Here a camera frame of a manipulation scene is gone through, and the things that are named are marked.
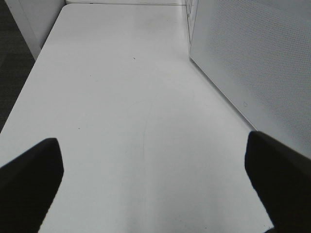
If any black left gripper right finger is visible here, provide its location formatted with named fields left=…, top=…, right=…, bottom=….
left=244, top=131, right=311, bottom=233

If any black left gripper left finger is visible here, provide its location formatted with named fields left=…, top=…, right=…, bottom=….
left=0, top=138, right=64, bottom=233

